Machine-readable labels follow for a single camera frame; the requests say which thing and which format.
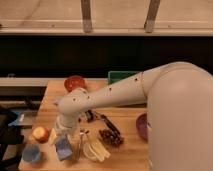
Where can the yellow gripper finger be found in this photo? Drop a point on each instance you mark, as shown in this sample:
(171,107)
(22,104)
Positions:
(53,137)

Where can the blue-grey sponge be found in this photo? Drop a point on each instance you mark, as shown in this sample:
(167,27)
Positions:
(63,148)

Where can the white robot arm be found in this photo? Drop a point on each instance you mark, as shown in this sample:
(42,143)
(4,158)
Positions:
(179,99)

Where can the blue silicone cup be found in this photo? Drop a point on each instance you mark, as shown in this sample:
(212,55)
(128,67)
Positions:
(31,153)

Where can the apple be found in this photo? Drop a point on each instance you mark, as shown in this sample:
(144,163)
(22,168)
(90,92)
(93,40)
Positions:
(40,134)

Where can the metal spoon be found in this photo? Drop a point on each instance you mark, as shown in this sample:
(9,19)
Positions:
(81,135)

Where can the yellow banana in bowl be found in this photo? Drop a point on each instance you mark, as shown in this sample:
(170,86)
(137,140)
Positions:
(94,150)

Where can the small black metal clip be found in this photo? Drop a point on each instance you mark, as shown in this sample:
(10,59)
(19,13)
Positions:
(89,116)

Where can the red bowl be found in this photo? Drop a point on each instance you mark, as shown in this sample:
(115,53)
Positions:
(74,82)

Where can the bunch of dark grapes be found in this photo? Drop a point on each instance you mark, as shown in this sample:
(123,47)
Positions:
(111,138)

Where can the green plastic tray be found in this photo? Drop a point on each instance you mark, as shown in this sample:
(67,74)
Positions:
(115,76)

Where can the purple bowl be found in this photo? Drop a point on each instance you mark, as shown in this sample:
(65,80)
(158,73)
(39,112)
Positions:
(141,126)

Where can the black-handled knife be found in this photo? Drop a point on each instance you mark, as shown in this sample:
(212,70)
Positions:
(108,123)

